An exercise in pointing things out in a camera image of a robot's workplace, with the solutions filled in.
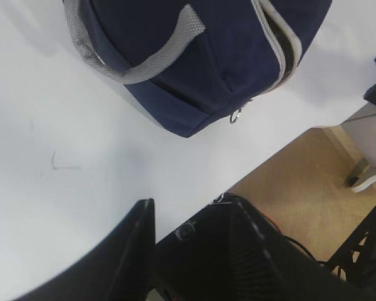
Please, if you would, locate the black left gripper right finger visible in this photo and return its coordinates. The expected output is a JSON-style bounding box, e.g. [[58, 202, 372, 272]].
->
[[229, 198, 376, 300]]

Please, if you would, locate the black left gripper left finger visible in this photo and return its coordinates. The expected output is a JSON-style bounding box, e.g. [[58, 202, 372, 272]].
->
[[20, 199, 155, 300]]

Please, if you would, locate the navy blue lunch bag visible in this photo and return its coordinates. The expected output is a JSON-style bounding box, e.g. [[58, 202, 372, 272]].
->
[[63, 1, 331, 138]]

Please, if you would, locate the white table leg foot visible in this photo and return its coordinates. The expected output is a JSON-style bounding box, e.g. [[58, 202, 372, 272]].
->
[[342, 103, 376, 193]]

